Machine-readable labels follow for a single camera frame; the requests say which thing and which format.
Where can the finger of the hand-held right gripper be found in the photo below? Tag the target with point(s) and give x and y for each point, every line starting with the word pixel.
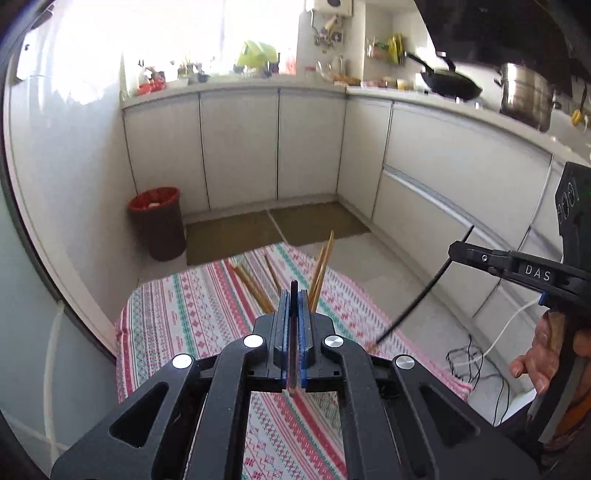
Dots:
pixel 485 258

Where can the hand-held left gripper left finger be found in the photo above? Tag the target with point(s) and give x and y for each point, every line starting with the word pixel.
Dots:
pixel 281 332

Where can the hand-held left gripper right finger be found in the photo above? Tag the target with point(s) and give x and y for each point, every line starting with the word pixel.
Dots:
pixel 304 332

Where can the dark brown chopstick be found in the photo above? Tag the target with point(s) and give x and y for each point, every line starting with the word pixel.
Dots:
pixel 292 360

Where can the wooden chopstick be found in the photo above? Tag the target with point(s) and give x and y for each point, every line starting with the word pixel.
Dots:
pixel 251 288
pixel 261 290
pixel 318 288
pixel 323 258

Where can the black chopstick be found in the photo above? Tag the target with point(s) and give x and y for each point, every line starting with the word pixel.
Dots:
pixel 415 304

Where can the person's right hand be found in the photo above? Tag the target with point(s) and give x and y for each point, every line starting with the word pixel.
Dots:
pixel 542 360

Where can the striped printed tablecloth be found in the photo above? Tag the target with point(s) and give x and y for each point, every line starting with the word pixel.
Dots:
pixel 184 304

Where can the white kitchen cabinet run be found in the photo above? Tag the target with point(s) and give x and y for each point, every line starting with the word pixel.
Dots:
pixel 240 147
pixel 438 161

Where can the brown floor mat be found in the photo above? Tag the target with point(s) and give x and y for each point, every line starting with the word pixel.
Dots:
pixel 231 237
pixel 318 221

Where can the small yellow hanging object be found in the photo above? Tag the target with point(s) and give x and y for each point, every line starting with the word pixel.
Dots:
pixel 579 117

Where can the steel stock pot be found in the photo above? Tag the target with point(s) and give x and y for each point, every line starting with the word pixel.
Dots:
pixel 526 94

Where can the brown trash bin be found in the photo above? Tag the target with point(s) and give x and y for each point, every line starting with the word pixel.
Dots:
pixel 159 230

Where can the black wok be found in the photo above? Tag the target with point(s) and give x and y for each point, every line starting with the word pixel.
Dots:
pixel 450 85

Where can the black range hood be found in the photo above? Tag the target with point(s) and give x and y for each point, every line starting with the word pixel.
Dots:
pixel 498 32

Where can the yellow hanging packets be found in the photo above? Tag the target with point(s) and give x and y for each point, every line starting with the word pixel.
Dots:
pixel 395 48

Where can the red packet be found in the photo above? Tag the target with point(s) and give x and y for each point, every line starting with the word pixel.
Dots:
pixel 151 87

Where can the green bag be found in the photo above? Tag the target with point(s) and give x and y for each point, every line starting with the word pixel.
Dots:
pixel 256 53

